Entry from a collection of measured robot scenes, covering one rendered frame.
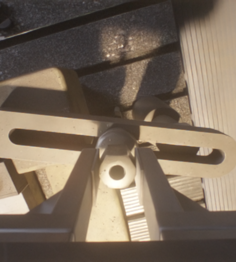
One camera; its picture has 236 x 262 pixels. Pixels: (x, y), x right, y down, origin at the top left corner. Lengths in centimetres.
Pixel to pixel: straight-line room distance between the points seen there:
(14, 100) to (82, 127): 9
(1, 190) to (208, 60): 50
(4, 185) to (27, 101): 10
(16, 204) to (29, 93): 14
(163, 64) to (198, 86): 13
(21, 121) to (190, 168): 18
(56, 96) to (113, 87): 24
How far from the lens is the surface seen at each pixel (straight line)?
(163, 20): 47
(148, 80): 44
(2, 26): 50
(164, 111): 31
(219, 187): 66
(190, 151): 24
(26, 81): 23
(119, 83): 44
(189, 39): 53
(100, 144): 17
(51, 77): 22
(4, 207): 29
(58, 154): 21
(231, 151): 23
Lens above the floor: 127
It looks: 75 degrees down
